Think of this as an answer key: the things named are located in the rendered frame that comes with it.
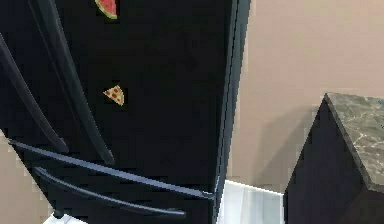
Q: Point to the dark cabinet with marble top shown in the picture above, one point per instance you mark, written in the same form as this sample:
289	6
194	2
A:
333	166

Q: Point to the black fridge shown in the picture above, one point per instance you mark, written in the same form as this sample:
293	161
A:
166	100

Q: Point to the pizza slice magnet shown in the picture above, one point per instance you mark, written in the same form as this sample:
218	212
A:
115	94

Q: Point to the watermelon slice magnet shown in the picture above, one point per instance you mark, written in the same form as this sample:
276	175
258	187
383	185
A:
108	7

